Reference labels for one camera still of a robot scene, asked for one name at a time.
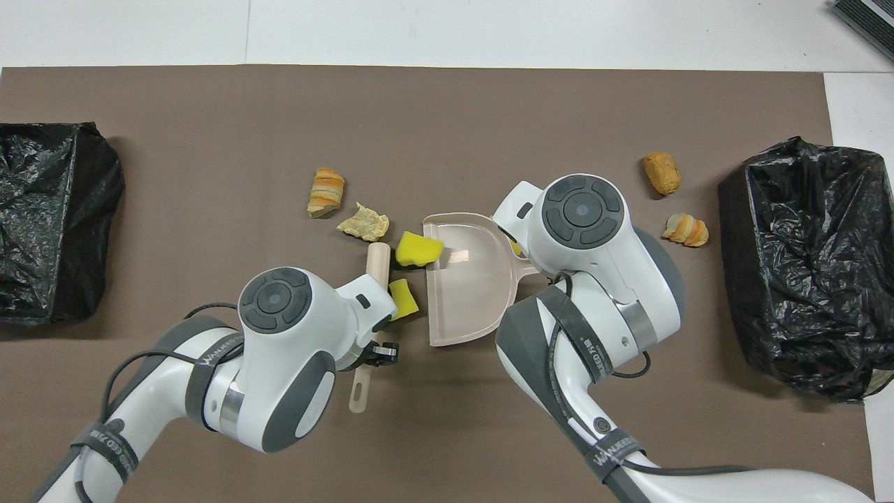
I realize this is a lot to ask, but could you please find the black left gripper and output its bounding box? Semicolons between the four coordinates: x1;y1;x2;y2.
341;341;400;371

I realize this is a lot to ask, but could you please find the beige brush with black bristles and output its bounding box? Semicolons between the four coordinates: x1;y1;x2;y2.
348;242;393;414

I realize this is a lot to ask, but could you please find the beige plastic dustpan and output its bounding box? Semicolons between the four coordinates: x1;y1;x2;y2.
422;212;540;348

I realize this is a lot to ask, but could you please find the beige striped foam bread chunk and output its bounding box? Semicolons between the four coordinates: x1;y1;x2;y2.
307;167;346;219

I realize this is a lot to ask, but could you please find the orange striped toy croissant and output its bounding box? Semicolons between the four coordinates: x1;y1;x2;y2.
662;213;710;248

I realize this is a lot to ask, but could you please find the brown toy bread roll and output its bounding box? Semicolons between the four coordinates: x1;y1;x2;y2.
643;152;682;196

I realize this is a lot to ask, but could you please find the black bag-lined bin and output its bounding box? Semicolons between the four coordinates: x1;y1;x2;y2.
0;122;126;326
717;136;894;403

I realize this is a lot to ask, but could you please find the brown table mat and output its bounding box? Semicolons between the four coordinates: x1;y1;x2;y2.
0;65;875;503

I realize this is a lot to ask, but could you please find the dark grey ribbed device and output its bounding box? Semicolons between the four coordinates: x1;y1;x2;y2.
830;0;894;64

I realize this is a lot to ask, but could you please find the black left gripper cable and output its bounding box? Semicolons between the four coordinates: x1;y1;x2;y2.
73;302;242;503

